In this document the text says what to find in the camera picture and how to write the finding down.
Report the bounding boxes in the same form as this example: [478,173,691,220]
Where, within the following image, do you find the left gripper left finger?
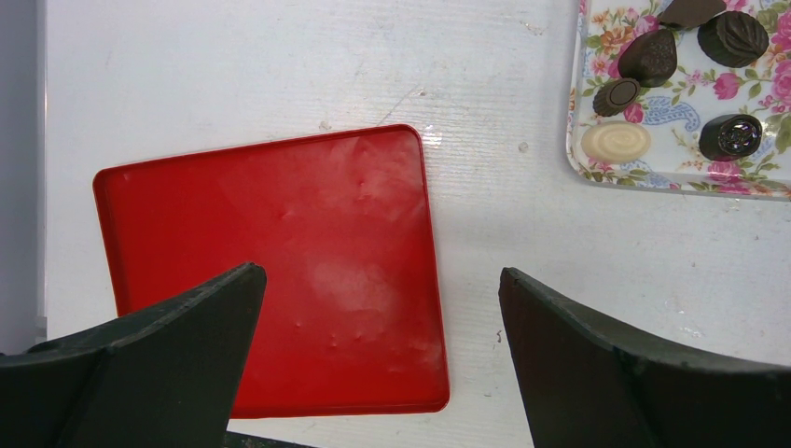
[1,263,267,447]

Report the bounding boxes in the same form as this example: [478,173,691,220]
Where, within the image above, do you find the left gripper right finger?
[498,268,790,447]

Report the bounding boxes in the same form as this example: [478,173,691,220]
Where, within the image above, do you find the white swirl oval chocolate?
[580,121,651,164]

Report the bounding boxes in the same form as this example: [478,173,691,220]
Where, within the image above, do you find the dark rose round chocolate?
[699,114,763,161]

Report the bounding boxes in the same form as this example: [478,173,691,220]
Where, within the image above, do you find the dark round ridged chocolate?
[592,77,642,117]

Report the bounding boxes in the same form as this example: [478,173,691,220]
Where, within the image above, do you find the dark teardrop chocolate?
[618,29,677,88]

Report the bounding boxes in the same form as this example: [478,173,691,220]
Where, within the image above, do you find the dark leaf chocolate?
[698,11,770,68]

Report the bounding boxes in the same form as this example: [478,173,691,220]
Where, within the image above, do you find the red box lid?
[92,124,451,419]

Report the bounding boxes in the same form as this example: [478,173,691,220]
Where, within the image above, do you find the floral rectangular tray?
[566,1,790,199]

